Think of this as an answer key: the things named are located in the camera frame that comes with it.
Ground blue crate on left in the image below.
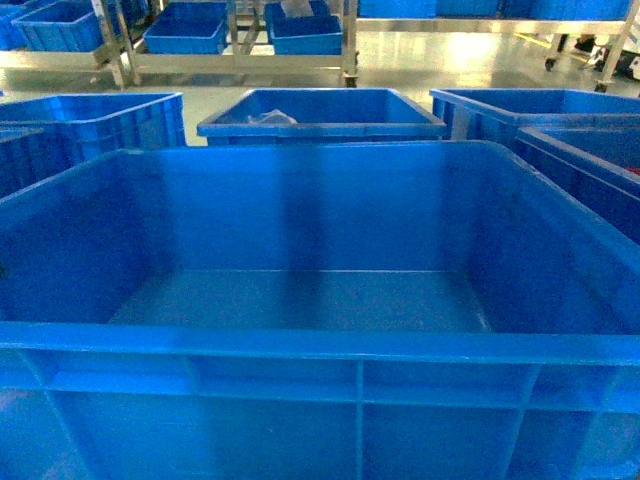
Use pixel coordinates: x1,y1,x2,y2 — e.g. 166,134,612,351
1,92,186,197

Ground metal rack with casters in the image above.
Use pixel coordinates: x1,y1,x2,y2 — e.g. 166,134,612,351
1,1,639,91

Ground blue bin on far rack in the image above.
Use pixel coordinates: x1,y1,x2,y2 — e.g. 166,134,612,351
11,1,104,53

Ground blue bin with plastic bag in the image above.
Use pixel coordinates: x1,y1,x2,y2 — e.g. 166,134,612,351
197,88,447,146

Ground row of blue bins top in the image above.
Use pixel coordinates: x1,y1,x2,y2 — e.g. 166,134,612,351
358,0,632,21

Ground empty blue bin behind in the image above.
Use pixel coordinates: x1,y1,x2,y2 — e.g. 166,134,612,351
430,88,639,148

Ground blue bin rack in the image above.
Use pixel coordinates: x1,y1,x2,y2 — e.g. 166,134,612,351
264,1,343,56
143,2,229,55

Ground blue bin with red packets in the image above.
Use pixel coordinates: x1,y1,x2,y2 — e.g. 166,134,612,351
514,127,639,242

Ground blue bin centre far rack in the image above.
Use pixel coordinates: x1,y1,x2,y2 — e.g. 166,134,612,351
143,2,229,55

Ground blue bin right far rack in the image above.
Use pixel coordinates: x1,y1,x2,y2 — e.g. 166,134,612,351
264,1,343,56

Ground large blue plastic crate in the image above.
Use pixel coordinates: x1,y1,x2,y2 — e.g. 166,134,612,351
1,141,639,479

